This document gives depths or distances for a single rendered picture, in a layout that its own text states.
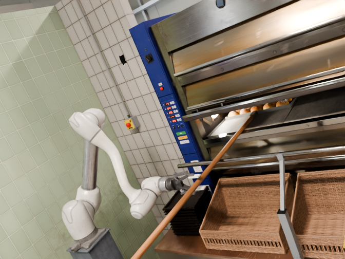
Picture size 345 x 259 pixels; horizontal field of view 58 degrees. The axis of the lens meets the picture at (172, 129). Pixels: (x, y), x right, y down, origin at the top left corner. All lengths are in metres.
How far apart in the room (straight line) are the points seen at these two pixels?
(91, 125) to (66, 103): 0.87
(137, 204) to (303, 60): 1.25
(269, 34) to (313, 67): 0.32
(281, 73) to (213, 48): 0.46
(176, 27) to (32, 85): 1.17
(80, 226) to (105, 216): 0.77
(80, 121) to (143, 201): 0.58
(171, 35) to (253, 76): 0.64
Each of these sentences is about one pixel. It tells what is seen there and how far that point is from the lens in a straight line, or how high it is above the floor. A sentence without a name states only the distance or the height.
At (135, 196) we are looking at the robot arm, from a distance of 1.82.
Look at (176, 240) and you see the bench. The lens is 2.52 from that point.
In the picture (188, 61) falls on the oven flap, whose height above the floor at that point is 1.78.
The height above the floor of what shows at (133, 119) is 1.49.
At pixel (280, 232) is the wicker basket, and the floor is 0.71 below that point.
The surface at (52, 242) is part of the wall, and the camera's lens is 2.58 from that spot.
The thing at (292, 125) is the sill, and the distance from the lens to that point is 2.12.
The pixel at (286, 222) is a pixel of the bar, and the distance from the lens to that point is 1.75.
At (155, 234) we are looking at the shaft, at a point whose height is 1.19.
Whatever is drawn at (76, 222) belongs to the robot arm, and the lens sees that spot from 2.08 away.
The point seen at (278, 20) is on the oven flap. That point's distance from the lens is 1.97.
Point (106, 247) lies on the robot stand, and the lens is 2.19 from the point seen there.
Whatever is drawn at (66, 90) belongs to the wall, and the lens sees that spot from 2.74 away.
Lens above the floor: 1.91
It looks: 14 degrees down
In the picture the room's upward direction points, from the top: 23 degrees counter-clockwise
